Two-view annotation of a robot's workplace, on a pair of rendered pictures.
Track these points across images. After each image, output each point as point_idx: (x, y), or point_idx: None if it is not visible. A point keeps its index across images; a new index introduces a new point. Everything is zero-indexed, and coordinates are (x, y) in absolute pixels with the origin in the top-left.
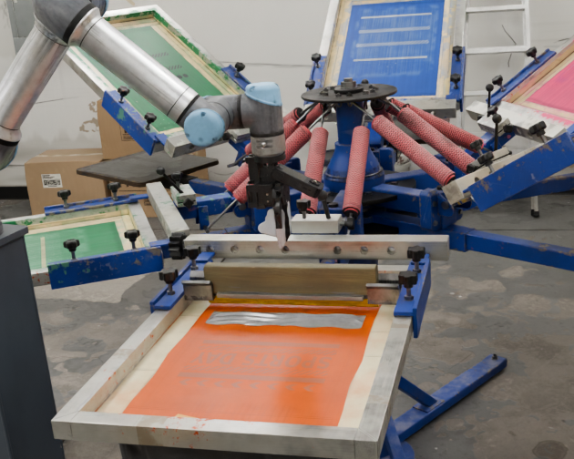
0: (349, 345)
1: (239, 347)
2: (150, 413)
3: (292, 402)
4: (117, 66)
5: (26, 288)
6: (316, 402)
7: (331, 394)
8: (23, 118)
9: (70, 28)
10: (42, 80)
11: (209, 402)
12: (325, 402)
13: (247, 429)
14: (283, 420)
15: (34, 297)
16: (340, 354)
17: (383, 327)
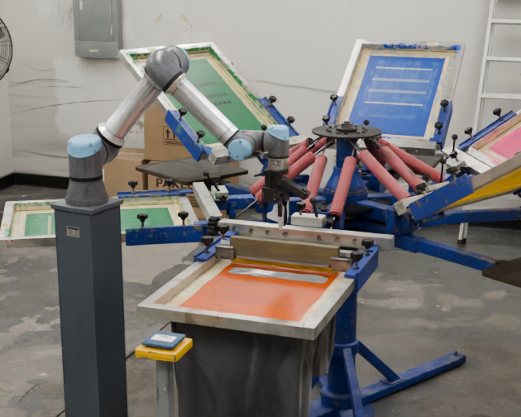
0: (313, 291)
1: (246, 285)
2: None
3: (273, 313)
4: (193, 108)
5: (117, 238)
6: (287, 314)
7: (296, 312)
8: (127, 131)
9: (168, 84)
10: (143, 110)
11: (225, 309)
12: (292, 314)
13: (246, 318)
14: None
15: (121, 245)
16: (307, 294)
17: (337, 284)
